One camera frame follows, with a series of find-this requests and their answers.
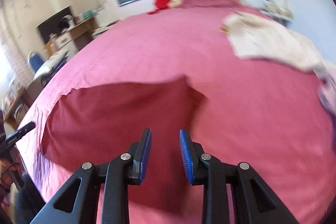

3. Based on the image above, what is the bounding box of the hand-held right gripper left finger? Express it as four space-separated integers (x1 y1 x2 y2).
30 128 152 224

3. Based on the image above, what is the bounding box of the white drawer cabinet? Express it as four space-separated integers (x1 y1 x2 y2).
52 30 76 52

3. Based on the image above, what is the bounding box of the black monitor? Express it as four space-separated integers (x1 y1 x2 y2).
36 6 74 43

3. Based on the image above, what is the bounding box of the person's left hand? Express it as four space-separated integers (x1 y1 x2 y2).
0 153 24 193

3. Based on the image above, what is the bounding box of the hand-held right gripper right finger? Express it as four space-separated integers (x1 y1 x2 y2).
179 129 300 224

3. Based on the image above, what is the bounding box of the white floral bedside table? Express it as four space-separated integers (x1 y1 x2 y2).
253 0 293 28
91 21 121 39

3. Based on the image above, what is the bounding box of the cream knit sweater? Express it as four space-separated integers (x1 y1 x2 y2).
223 11 328 77

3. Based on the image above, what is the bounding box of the blue chair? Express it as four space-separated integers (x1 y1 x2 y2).
28 51 69 83

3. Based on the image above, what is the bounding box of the white lace curtain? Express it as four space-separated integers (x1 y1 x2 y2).
0 30 29 83

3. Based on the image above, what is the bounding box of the dark red garment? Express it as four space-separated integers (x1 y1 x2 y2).
41 76 210 188

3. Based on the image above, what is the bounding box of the light pink cloth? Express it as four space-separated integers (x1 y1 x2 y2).
316 74 336 119

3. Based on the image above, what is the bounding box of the pink bed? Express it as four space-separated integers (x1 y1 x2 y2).
16 1 336 224

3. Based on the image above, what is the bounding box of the wooden desk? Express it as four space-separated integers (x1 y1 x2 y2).
67 17 97 51

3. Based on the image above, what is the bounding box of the white round desk device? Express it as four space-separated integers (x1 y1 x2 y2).
59 15 74 30

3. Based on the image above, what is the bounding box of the person's dark clothing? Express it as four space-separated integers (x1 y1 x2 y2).
14 174 48 224

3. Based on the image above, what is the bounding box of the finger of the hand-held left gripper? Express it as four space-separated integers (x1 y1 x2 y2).
8 122 36 139

